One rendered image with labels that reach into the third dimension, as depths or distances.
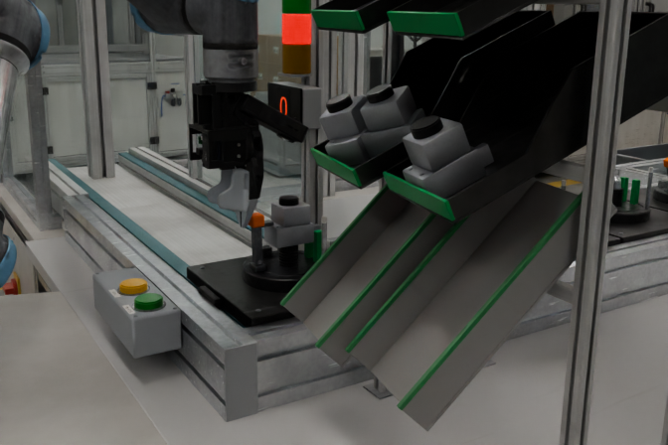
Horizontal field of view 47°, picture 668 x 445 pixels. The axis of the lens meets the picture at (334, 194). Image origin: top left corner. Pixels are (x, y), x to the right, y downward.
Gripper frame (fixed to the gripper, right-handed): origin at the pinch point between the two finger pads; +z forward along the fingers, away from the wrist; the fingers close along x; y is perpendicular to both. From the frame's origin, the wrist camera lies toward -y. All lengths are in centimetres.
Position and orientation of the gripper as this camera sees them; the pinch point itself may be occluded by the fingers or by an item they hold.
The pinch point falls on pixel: (247, 218)
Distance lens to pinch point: 111.6
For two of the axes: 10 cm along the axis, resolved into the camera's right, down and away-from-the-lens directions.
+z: -0.1, 9.7, 2.4
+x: 5.2, 2.1, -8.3
